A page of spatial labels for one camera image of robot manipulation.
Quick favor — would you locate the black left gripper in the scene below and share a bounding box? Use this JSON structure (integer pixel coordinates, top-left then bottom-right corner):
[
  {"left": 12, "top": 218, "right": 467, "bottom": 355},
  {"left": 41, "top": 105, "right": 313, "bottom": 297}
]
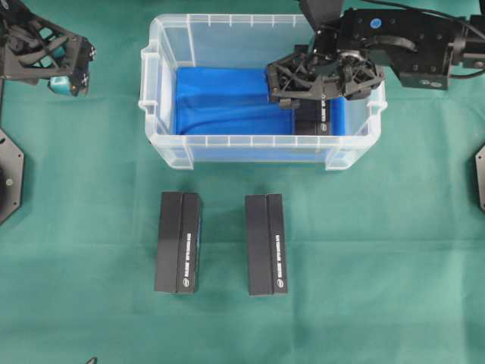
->
[{"left": 1, "top": 7, "right": 95, "bottom": 97}]

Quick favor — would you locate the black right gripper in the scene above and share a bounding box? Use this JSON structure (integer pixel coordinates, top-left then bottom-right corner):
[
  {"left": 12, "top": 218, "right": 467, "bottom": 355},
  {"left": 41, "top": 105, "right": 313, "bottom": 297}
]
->
[{"left": 266, "top": 45, "right": 384, "bottom": 109}]

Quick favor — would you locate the black camera box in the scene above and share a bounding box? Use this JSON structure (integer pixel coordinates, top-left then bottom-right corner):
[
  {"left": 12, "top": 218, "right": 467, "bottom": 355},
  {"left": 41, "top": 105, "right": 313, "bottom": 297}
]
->
[
  {"left": 294, "top": 99, "right": 331, "bottom": 136},
  {"left": 154, "top": 192, "right": 202, "bottom": 294},
  {"left": 245, "top": 194, "right": 288, "bottom": 296}
]

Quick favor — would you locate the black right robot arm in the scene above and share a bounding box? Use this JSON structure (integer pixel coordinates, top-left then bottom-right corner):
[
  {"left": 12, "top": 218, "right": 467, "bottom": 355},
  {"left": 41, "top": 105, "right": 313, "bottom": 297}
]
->
[{"left": 266, "top": 1, "right": 484, "bottom": 109}]

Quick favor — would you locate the clear plastic storage case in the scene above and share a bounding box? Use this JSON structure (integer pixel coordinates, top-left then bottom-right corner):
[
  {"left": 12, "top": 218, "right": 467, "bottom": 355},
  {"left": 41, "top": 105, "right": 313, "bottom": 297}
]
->
[{"left": 139, "top": 14, "right": 387, "bottom": 171}]

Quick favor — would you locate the blue cloth liner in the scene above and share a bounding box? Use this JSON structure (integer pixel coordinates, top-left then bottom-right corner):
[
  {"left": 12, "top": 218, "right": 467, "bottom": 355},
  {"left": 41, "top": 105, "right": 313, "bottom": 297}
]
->
[{"left": 174, "top": 67, "right": 348, "bottom": 136}]

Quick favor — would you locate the small black object bottom edge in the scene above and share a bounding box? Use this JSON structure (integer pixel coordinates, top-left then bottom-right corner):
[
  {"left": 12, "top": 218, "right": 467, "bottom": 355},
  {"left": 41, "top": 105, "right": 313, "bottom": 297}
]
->
[{"left": 86, "top": 356, "right": 98, "bottom": 364}]

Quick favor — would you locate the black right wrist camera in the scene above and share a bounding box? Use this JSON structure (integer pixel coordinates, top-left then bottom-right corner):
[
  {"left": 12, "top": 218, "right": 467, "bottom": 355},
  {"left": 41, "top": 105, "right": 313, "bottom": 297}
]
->
[{"left": 299, "top": 0, "right": 344, "bottom": 32}]

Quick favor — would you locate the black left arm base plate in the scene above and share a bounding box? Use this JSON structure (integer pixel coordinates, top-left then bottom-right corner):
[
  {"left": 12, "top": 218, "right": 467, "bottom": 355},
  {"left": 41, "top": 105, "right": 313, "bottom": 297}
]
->
[{"left": 0, "top": 130, "right": 24, "bottom": 224}]

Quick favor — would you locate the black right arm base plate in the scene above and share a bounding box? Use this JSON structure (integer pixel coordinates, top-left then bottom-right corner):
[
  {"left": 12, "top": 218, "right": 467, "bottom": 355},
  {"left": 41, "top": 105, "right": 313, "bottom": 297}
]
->
[{"left": 475, "top": 145, "right": 485, "bottom": 212}]

